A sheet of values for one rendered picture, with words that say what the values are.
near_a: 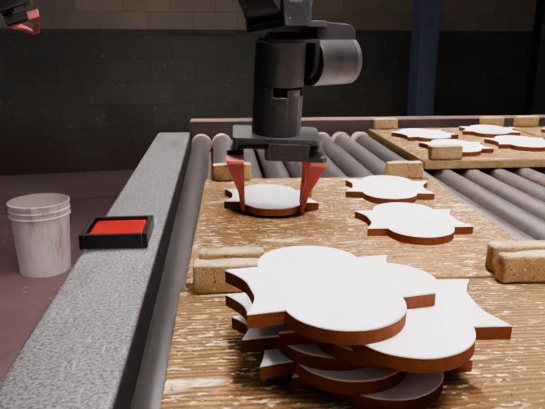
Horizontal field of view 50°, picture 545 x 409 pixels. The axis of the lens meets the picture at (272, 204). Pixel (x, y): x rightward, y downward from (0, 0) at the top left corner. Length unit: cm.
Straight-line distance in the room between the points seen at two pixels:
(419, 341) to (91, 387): 22
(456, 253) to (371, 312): 29
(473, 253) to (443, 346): 30
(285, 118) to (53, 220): 251
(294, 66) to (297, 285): 34
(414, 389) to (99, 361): 23
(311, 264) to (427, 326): 10
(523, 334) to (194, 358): 24
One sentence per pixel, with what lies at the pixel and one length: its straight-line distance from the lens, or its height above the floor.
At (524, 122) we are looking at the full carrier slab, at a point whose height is 95.
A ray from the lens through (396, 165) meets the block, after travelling 93.
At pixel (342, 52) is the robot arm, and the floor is 113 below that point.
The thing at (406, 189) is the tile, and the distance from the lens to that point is 83.
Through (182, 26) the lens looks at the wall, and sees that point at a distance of 555.
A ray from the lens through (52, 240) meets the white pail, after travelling 314.
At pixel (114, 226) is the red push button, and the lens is 73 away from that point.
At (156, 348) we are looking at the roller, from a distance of 47.
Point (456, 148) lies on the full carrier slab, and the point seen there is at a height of 96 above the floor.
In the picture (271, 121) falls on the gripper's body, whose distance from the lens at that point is 67.
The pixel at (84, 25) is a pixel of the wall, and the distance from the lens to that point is 554.
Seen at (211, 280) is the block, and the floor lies 95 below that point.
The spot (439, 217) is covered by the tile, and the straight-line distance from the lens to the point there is 71.
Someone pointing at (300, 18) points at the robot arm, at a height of 117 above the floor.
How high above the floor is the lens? 114
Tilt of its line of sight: 15 degrees down
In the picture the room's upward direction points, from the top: straight up
